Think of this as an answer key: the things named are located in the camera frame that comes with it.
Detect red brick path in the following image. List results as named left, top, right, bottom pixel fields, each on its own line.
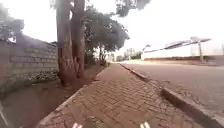
left=34, top=63, right=206, bottom=128

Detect long white building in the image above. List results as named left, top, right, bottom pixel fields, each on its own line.
left=141, top=37, right=224, bottom=63

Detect tree behind wall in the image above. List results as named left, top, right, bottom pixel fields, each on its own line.
left=0, top=3, right=26, bottom=43

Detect pole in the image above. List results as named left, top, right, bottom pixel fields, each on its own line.
left=197, top=39, right=204, bottom=64

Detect red-brown dirt strip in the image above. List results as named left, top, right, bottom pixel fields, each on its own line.
left=0, top=64, right=106, bottom=128

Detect distant trees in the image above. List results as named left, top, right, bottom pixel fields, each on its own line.
left=122, top=48, right=143, bottom=62

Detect grey paved road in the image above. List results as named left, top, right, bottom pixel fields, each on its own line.
left=119, top=59, right=224, bottom=118

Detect low plants along wall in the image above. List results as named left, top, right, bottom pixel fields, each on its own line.
left=0, top=70, right=61, bottom=94

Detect grey concrete kerb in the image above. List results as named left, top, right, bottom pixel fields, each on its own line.
left=119, top=63, right=224, bottom=128

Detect tall thick-trunked tree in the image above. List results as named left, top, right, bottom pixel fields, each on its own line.
left=49, top=0, right=153, bottom=88

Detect grey stone block wall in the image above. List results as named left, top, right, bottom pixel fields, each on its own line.
left=0, top=34, right=60, bottom=88

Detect robot's own part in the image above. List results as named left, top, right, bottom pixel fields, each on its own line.
left=71, top=122, right=84, bottom=128
left=139, top=121, right=152, bottom=128

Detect pale path edging kerb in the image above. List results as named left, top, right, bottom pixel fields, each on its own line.
left=34, top=66, right=109, bottom=128

